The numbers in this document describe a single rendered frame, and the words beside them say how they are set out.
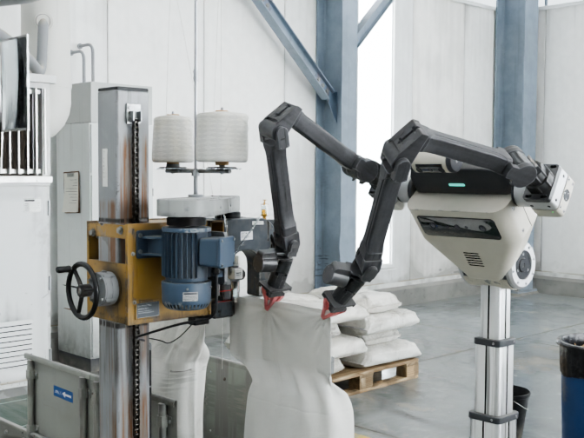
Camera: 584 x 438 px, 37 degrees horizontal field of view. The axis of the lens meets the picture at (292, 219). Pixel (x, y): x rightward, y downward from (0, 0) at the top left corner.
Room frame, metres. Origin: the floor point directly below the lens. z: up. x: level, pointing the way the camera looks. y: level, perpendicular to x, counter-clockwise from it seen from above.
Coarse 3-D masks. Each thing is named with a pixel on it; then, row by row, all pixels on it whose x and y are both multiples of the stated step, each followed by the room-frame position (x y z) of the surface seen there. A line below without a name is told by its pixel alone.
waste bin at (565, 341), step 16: (560, 336) 4.55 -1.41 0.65; (576, 336) 4.64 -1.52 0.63; (560, 352) 4.45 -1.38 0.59; (576, 352) 4.31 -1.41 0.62; (560, 368) 4.46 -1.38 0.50; (576, 368) 4.31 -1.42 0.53; (576, 384) 4.32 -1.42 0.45; (576, 400) 4.32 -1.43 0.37; (576, 416) 4.33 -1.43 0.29; (576, 432) 4.33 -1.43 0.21
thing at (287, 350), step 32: (256, 320) 2.91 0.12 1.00; (288, 320) 2.80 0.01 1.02; (320, 320) 2.69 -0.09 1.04; (256, 352) 2.91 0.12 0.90; (288, 352) 2.80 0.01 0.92; (320, 352) 2.69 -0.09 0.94; (256, 384) 2.83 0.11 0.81; (288, 384) 2.75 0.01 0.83; (320, 384) 2.67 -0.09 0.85; (256, 416) 2.80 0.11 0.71; (288, 416) 2.71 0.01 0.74; (320, 416) 2.64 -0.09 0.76; (352, 416) 2.69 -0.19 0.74
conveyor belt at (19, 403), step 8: (0, 400) 4.23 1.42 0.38; (8, 400) 4.23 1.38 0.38; (16, 400) 4.23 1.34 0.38; (24, 400) 4.23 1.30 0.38; (0, 408) 4.07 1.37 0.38; (8, 408) 4.08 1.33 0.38; (16, 408) 4.08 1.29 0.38; (24, 408) 4.08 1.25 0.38; (0, 416) 3.94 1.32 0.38; (8, 416) 3.94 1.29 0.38; (16, 416) 3.94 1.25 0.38; (24, 416) 3.94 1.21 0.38; (24, 424) 3.82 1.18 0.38
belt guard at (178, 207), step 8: (160, 200) 2.61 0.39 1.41; (168, 200) 2.58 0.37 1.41; (176, 200) 2.57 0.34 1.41; (184, 200) 2.57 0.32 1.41; (192, 200) 2.58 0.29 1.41; (200, 200) 2.59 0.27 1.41; (208, 200) 2.61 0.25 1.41; (216, 200) 2.67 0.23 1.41; (224, 200) 2.78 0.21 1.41; (232, 200) 2.91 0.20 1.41; (160, 208) 2.61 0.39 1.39; (168, 208) 2.58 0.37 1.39; (176, 208) 2.57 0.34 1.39; (184, 208) 2.57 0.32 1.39; (192, 208) 2.58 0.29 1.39; (200, 208) 2.59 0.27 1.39; (208, 208) 2.61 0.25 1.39; (216, 208) 2.67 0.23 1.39; (224, 208) 2.78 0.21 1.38; (232, 208) 2.91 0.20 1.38; (176, 216) 2.57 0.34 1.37; (184, 216) 2.57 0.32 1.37; (192, 216) 2.58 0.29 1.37; (200, 216) 2.59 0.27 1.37
